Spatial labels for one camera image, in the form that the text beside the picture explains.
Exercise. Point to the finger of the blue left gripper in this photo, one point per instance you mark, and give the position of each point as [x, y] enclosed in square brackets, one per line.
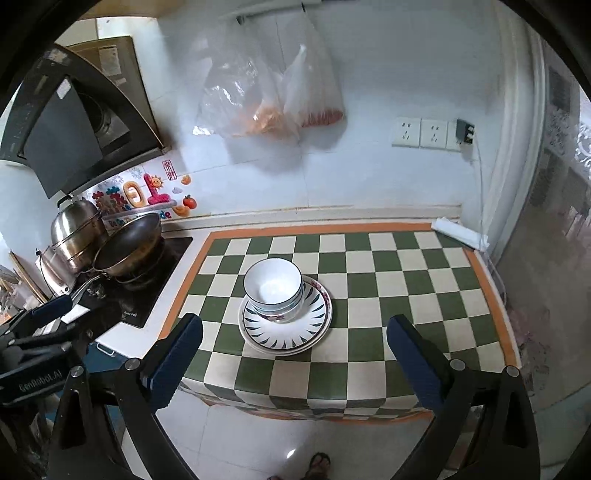
[55, 308]

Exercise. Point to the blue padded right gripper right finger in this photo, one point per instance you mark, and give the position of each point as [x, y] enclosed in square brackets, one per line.
[445, 387]

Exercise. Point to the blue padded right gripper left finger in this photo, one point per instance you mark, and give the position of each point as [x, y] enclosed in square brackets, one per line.
[143, 386]

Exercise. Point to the white bowl blue pattern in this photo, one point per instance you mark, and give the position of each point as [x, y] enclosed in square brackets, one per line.
[280, 311]

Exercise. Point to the white plate pink flowers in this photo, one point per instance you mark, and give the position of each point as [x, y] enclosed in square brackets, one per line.
[323, 318]

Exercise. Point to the white plate blue stripes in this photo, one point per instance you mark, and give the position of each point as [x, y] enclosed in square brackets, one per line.
[295, 329]

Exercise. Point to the white bowl dark rim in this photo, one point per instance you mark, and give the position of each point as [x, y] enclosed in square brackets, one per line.
[272, 282]

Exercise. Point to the plain white plate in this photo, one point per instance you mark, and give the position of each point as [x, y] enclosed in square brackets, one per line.
[282, 340]

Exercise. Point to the white bowl pink pattern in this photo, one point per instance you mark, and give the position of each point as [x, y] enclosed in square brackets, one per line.
[280, 317]

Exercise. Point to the black induction cooktop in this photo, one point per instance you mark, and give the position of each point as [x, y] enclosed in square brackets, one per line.
[137, 292]

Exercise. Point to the stainless steel kettle pot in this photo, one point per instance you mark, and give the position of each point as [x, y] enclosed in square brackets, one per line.
[77, 233]

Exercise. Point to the black frying pan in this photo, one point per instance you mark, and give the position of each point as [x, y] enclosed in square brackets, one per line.
[124, 251]

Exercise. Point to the glass sliding door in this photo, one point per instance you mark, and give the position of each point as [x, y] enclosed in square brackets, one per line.
[542, 251]

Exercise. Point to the white folded cloth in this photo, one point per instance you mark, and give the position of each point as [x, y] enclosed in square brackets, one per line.
[461, 233]

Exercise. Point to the sandalled foot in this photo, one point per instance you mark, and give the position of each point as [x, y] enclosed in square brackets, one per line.
[319, 467]

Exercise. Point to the green white checkered tablecloth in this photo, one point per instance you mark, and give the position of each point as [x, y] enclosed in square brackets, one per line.
[368, 273]

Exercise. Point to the black range hood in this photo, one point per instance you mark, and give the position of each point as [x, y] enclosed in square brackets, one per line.
[81, 115]

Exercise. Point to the black power adapter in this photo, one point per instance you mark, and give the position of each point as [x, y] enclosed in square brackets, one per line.
[465, 132]

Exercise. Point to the plastic bag orange contents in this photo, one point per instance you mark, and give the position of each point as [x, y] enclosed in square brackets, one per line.
[241, 93]

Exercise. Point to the plastic bag red contents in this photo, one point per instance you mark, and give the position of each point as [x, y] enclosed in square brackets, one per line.
[309, 90]

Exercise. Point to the colourful wall stickers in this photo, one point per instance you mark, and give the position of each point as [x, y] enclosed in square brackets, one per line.
[161, 186]

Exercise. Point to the white double wall socket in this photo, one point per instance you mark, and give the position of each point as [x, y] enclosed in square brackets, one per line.
[419, 133]

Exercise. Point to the white wall hook rail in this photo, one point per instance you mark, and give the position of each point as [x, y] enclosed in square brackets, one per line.
[263, 7]

